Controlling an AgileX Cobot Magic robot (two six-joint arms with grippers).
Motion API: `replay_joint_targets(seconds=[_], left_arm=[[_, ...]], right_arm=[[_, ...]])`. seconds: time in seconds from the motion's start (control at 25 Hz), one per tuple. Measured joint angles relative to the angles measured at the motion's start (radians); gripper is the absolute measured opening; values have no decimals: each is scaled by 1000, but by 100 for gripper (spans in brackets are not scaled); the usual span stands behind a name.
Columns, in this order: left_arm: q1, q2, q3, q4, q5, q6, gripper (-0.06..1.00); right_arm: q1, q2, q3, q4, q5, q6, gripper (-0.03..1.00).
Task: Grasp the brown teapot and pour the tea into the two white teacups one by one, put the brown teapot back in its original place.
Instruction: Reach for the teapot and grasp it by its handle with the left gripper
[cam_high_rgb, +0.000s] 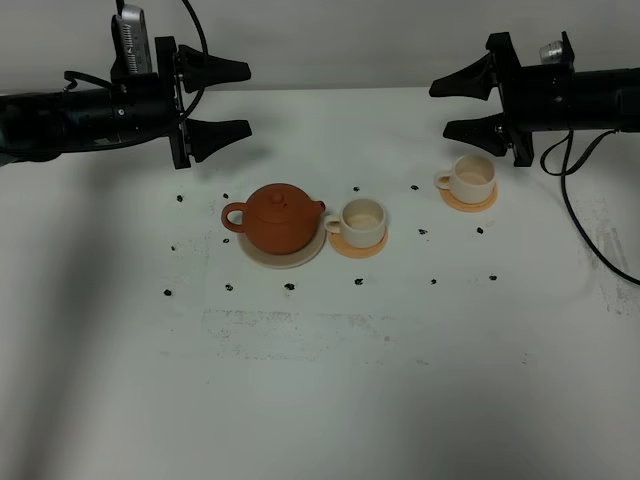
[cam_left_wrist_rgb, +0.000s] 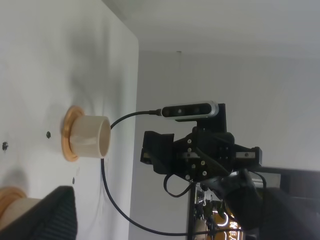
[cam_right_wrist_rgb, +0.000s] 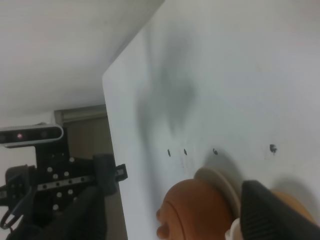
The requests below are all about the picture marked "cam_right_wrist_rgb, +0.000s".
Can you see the beige round teapot saucer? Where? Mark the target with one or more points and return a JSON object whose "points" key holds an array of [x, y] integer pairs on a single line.
{"points": [[216, 179]]}

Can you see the near white teacup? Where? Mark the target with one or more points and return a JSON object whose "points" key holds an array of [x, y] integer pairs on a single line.
{"points": [[234, 233]]}

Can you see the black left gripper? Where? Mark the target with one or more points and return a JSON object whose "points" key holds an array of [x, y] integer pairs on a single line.
{"points": [[40, 195]]}

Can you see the near orange round coaster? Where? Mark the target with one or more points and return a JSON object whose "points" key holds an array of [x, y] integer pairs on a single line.
{"points": [[294, 204]]}

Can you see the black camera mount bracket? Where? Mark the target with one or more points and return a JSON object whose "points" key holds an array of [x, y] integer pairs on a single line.
{"points": [[52, 152]]}

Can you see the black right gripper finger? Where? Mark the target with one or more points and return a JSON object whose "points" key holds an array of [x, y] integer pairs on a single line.
{"points": [[264, 216]]}

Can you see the brown clay teapot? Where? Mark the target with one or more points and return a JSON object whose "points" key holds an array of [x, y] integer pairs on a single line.
{"points": [[194, 210]]}

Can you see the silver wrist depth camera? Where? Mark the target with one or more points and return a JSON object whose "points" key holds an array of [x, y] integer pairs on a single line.
{"points": [[30, 135]]}

